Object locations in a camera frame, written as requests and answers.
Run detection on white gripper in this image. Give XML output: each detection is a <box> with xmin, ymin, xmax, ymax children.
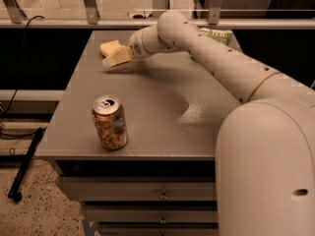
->
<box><xmin>102</xmin><ymin>26</ymin><xmax>171</xmax><ymax>67</ymax></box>

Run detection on yellow sponge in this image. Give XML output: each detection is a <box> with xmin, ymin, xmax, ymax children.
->
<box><xmin>100</xmin><ymin>40</ymin><xmax>120</xmax><ymax>57</ymax></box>

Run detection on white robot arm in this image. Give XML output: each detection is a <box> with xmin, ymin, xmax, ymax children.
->
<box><xmin>101</xmin><ymin>11</ymin><xmax>315</xmax><ymax>236</ymax></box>

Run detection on orange soda can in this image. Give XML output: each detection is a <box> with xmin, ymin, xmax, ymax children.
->
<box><xmin>92</xmin><ymin>95</ymin><xmax>128</xmax><ymax>150</ymax></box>

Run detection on grey drawer cabinet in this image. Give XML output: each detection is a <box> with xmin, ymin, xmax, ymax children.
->
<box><xmin>36</xmin><ymin>31</ymin><xmax>239</xmax><ymax>230</ymax></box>

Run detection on green chip bag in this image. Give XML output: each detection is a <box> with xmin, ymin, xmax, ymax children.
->
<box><xmin>200</xmin><ymin>28</ymin><xmax>233</xmax><ymax>45</ymax></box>

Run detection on top grey drawer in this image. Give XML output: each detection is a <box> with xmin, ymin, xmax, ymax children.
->
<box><xmin>56</xmin><ymin>177</ymin><xmax>217</xmax><ymax>202</ymax></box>

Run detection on grey drawer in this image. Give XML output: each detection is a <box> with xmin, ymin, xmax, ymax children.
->
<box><xmin>82</xmin><ymin>205</ymin><xmax>218</xmax><ymax>223</ymax></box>
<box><xmin>96</xmin><ymin>224</ymin><xmax>220</xmax><ymax>236</ymax></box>
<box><xmin>56</xmin><ymin>177</ymin><xmax>217</xmax><ymax>202</ymax></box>

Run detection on middle grey drawer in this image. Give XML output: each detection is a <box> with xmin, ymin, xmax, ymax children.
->
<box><xmin>82</xmin><ymin>205</ymin><xmax>218</xmax><ymax>223</ymax></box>

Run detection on black rod on floor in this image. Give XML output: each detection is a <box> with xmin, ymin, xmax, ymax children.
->
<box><xmin>8</xmin><ymin>128</ymin><xmax>44</xmax><ymax>203</ymax></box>

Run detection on bottom grey drawer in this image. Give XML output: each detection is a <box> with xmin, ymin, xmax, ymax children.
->
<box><xmin>96</xmin><ymin>224</ymin><xmax>220</xmax><ymax>236</ymax></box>

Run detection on metal window rail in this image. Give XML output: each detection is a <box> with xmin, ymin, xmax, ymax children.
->
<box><xmin>0</xmin><ymin>18</ymin><xmax>315</xmax><ymax>30</ymax></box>

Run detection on black cable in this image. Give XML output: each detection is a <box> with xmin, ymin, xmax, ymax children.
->
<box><xmin>0</xmin><ymin>15</ymin><xmax>46</xmax><ymax>141</ymax></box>

